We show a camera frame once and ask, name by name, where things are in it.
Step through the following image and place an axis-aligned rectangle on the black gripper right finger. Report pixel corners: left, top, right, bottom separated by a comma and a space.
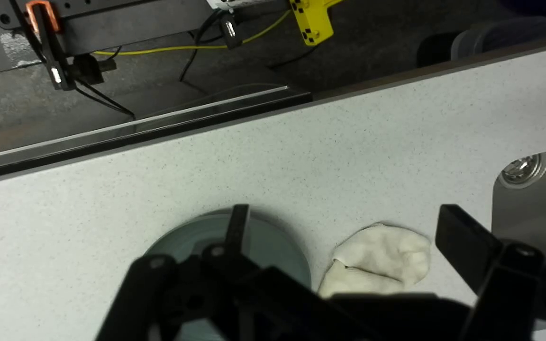
434, 202, 546, 341

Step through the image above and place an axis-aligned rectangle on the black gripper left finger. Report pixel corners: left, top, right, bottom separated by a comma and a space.
95, 202, 351, 341

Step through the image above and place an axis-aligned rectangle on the cream white towel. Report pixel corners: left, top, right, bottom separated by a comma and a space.
317, 219, 432, 299

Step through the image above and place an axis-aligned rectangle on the black and white checkered board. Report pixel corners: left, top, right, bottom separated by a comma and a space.
489, 143, 546, 267

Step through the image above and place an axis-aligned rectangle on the black optical breadboard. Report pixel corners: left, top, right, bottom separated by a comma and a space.
0, 0, 218, 62

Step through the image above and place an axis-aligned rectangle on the orange black clamp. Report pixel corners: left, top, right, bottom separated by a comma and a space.
23, 0, 76, 90

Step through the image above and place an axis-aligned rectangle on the black aluminium rail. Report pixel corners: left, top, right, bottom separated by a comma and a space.
0, 83, 315, 185

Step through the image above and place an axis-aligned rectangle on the black cable bundle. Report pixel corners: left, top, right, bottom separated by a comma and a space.
177, 7, 245, 85

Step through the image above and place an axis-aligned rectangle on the thin yellow cable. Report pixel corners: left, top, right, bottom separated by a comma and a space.
91, 5, 296, 60

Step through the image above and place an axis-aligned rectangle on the yellow perforated bracket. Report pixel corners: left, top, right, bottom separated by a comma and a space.
287, 0, 345, 47

